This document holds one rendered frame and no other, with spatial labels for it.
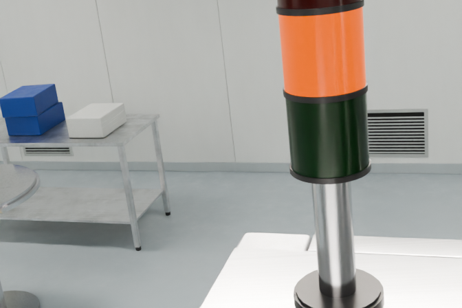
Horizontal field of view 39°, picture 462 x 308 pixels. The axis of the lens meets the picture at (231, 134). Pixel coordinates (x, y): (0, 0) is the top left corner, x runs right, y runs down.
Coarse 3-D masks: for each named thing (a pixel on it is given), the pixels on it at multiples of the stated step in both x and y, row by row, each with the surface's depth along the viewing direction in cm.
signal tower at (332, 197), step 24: (288, 96) 38; (336, 96) 37; (312, 192) 41; (336, 192) 40; (336, 216) 41; (336, 240) 41; (336, 264) 42; (312, 288) 44; (336, 288) 42; (360, 288) 43
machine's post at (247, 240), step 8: (248, 232) 56; (248, 240) 54; (256, 240) 54; (264, 240) 54; (272, 240) 54; (280, 240) 54; (288, 240) 53; (296, 240) 53; (304, 240) 53; (256, 248) 53; (264, 248) 53; (272, 248) 52; (280, 248) 52; (288, 248) 52; (296, 248) 52; (304, 248) 52
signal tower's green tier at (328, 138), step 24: (360, 96) 38; (288, 120) 40; (312, 120) 38; (336, 120) 38; (360, 120) 38; (312, 144) 38; (336, 144) 38; (360, 144) 39; (312, 168) 39; (336, 168) 38; (360, 168) 39
